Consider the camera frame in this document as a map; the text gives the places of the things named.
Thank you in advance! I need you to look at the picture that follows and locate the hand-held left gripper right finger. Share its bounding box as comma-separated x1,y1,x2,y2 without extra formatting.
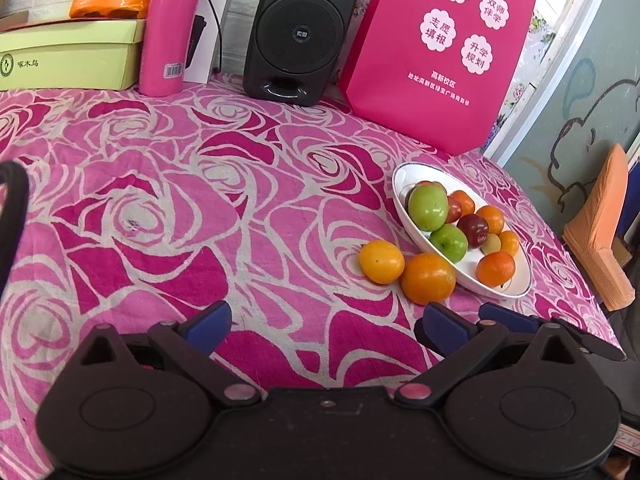
395,302,586,407

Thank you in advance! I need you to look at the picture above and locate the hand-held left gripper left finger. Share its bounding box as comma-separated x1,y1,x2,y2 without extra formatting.
70,301,262,407

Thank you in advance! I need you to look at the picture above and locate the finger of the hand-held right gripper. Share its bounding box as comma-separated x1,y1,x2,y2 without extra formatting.
414,316,448,358
478,304,626,361

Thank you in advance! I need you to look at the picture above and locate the orange with stem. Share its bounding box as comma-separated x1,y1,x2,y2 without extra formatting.
476,251,516,288

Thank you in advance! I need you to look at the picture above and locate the white round plate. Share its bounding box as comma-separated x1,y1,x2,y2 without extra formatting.
391,162,532,298

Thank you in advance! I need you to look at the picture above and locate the small orange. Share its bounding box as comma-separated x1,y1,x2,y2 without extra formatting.
497,230,520,257

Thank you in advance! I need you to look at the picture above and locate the yellow citrus fruit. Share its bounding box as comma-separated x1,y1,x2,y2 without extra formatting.
358,240,406,286

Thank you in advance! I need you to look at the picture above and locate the round green apple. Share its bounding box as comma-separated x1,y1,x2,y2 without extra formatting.
430,223,469,263

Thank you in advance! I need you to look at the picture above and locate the large orange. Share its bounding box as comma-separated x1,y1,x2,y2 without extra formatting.
475,205,505,236

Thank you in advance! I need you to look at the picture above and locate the oblong green apple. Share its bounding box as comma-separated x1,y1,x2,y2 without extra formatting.
407,183,449,232

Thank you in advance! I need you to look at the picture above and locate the tangerine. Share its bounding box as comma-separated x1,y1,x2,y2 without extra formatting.
450,190,476,217

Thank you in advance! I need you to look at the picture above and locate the pink rose pattern tablecloth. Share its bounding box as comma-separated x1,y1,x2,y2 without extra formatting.
0,72,626,480

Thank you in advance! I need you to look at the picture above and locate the dark green cloth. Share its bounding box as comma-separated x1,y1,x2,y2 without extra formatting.
602,260,640,411

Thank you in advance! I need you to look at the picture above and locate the orange covered chair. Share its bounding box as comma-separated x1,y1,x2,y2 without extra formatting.
562,142,637,312

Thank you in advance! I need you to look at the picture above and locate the blue bag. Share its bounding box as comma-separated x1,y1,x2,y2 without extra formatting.
617,157,640,241

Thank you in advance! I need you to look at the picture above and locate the magenta printed bag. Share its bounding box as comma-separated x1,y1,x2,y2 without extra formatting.
339,0,539,157

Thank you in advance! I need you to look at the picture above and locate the glass door with cartoon drawing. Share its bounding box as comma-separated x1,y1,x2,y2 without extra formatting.
502,0,640,231

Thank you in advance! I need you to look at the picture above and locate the white box with black print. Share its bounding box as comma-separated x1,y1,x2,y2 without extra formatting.
182,0,231,84

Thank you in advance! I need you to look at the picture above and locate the light green shoebox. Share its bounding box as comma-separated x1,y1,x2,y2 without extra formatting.
0,19,147,92

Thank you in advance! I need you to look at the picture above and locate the pink thermos bottle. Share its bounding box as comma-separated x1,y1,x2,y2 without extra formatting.
139,0,208,97

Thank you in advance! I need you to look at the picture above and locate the black speaker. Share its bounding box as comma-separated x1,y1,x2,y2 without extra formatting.
243,0,363,107

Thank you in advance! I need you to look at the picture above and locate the black strap loop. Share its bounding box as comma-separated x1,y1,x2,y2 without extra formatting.
0,160,30,281

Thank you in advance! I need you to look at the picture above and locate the purple flower wall sticker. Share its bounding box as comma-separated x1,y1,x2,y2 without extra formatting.
482,7,558,151

